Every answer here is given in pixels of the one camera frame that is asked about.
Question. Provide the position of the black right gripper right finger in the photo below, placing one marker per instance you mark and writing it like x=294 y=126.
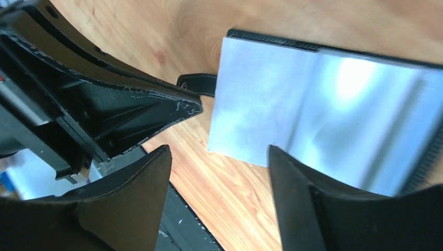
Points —
x=317 y=212

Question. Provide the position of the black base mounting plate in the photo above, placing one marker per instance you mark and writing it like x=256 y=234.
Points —
x=187 y=221

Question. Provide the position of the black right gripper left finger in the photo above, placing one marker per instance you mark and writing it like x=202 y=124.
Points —
x=77 y=220

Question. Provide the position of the black leather card holder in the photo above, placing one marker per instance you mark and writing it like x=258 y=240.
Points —
x=369 y=120

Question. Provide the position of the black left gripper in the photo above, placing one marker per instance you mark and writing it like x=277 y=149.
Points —
x=70 y=103

